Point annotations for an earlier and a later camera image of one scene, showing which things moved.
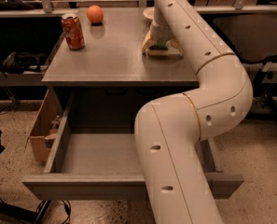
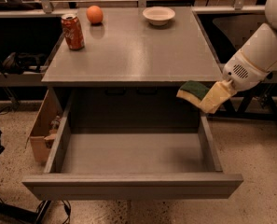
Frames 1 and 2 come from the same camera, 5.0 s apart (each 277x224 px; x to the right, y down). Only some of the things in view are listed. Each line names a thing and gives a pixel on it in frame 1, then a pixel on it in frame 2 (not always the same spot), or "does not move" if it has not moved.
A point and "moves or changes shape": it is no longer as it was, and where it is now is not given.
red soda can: (73, 31) does not move
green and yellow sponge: (159, 49) moves or changes shape
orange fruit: (94, 14) does not move
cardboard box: (45, 127) does not move
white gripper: (161, 34) to (241, 73)
